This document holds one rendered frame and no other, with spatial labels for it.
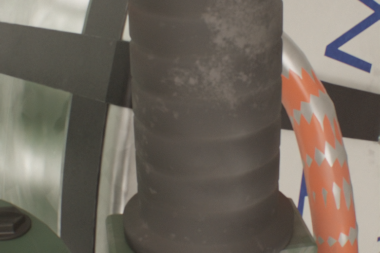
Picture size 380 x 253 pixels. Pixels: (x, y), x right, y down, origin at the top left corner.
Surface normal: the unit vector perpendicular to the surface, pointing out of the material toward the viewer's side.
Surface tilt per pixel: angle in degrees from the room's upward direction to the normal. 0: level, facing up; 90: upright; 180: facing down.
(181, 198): 33
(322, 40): 90
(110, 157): 44
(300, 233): 115
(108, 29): 49
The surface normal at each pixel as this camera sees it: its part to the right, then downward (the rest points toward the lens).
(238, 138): 0.38, 0.36
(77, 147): -0.74, -0.04
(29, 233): -0.02, -0.92
